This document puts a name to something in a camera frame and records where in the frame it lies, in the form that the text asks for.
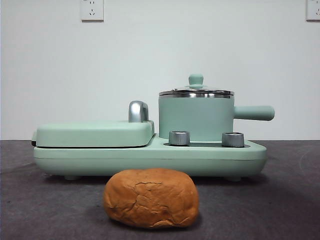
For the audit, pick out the glass pot lid green knob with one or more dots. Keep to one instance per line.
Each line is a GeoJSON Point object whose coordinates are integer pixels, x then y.
{"type": "Point", "coordinates": [196, 79]}

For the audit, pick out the brown potato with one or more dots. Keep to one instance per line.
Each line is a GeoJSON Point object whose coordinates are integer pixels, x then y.
{"type": "Point", "coordinates": [150, 197]}

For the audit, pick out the silver control knob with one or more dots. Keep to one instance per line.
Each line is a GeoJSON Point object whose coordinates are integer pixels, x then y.
{"type": "Point", "coordinates": [233, 139]}
{"type": "Point", "coordinates": [179, 138]}

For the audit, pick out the mint green breakfast machine base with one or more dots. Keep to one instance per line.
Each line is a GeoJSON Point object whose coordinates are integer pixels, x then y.
{"type": "Point", "coordinates": [150, 160]}

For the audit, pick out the white wall socket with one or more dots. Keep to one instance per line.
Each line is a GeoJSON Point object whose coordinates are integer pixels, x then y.
{"type": "Point", "coordinates": [313, 10]}
{"type": "Point", "coordinates": [92, 11]}

